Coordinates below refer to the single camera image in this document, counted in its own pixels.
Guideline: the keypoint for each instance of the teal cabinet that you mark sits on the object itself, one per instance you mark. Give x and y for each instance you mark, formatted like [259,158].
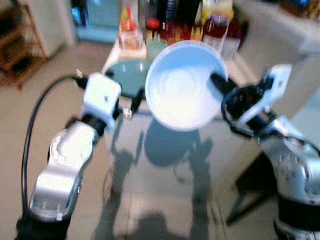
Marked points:
[95,20]

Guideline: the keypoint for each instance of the pale green cup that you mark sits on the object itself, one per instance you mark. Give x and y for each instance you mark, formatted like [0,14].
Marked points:
[155,49]

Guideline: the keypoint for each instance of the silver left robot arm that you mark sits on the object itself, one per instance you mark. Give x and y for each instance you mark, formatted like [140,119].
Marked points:
[65,165]

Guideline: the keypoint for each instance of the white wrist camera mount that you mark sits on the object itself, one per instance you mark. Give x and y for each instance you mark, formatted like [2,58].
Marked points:
[277,82]
[101,95]

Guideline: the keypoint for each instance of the wooden shelf rack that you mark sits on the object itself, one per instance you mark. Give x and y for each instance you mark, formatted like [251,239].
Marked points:
[17,50]

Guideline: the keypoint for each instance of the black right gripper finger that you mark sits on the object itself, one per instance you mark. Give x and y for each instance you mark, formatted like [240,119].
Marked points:
[221,84]

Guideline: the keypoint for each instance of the clear bottle red liquid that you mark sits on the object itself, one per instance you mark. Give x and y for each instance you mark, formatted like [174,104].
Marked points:
[215,32]

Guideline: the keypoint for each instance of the clear jar orange cap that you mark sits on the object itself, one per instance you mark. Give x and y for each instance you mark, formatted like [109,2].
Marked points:
[130,35]

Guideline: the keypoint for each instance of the small red cap jar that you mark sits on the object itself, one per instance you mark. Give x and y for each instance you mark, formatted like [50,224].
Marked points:
[153,29]

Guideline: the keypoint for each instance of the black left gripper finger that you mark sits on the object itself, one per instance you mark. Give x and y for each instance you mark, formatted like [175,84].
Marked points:
[137,102]

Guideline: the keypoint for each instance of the pale teal table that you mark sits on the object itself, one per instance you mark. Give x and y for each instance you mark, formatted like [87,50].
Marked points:
[310,117]

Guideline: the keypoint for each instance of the large white bowl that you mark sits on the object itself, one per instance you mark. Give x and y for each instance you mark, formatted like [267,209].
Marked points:
[185,85]

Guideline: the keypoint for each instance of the dark tall bottle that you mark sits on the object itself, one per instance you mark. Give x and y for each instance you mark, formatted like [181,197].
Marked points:
[177,17]

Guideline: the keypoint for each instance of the teal round plate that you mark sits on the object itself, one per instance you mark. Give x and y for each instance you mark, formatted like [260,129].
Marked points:
[127,77]

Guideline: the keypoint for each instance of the dark chair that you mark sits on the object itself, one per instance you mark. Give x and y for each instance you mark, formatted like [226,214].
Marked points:
[252,185]

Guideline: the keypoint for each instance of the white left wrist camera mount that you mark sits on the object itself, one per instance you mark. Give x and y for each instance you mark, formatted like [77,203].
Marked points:
[101,95]

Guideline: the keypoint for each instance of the white counter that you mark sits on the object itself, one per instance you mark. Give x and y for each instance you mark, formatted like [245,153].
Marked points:
[280,30]

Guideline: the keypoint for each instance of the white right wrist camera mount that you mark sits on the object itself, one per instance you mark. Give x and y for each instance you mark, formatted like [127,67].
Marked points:
[277,82]

